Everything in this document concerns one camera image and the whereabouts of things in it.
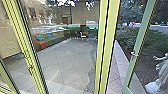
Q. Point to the outdoor patio chair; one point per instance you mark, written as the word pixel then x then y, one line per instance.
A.
pixel 83 35

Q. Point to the green garden shrubs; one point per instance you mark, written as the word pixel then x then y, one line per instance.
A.
pixel 153 41

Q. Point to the white angel statue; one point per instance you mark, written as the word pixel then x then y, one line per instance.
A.
pixel 161 75

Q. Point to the green framed glass door wall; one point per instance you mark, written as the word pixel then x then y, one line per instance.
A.
pixel 106 43

